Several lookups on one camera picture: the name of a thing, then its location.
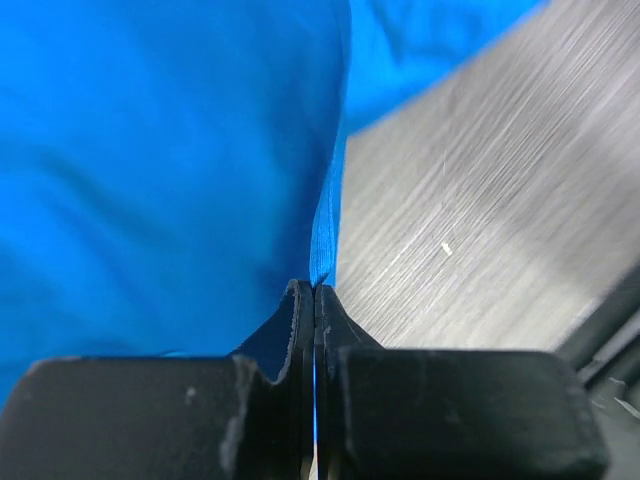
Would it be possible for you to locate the blue cloth napkin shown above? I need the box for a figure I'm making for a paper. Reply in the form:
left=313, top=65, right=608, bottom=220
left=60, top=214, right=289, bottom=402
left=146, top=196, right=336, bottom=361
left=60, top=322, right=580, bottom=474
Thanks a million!
left=1, top=1, right=535, bottom=395

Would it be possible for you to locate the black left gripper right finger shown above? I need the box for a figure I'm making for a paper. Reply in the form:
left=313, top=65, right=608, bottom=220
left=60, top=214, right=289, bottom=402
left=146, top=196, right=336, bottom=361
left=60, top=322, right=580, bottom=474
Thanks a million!
left=314, top=285, right=609, bottom=479

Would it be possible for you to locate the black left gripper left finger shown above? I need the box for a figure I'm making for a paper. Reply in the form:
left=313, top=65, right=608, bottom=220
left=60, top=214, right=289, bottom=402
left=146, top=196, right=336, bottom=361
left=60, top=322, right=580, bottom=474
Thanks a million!
left=1, top=281, right=314, bottom=479

